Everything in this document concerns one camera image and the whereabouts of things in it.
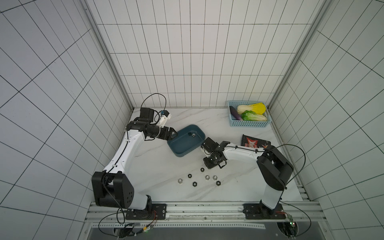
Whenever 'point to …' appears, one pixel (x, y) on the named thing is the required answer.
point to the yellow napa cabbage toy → (258, 108)
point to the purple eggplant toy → (235, 113)
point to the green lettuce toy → (251, 116)
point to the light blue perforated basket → (235, 121)
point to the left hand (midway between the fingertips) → (171, 136)
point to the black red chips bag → (251, 142)
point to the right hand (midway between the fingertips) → (203, 165)
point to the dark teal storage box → (188, 140)
